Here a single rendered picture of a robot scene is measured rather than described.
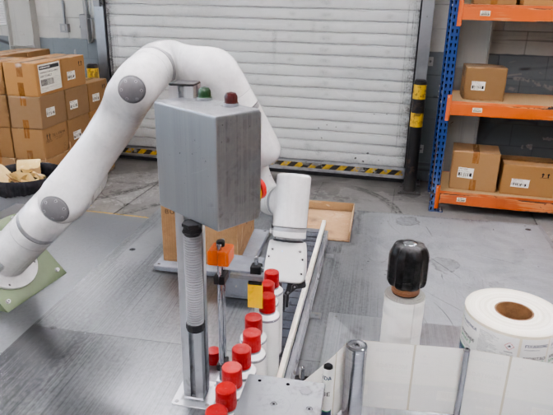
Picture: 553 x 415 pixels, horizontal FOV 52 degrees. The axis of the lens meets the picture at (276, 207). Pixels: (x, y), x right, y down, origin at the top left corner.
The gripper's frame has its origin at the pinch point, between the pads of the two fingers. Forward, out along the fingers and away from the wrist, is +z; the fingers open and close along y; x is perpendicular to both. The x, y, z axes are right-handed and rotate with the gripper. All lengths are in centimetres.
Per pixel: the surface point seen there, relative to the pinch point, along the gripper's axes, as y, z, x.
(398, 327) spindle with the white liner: 26.9, -0.9, -17.9
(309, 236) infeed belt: 0, -13, 54
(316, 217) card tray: 0, -19, 83
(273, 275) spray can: -0.2, -8.8, -18.0
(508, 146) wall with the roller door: 143, -89, 405
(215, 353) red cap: -13.5, 12.0, -9.9
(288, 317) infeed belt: 1.2, 4.7, 4.7
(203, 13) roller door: -146, -189, 373
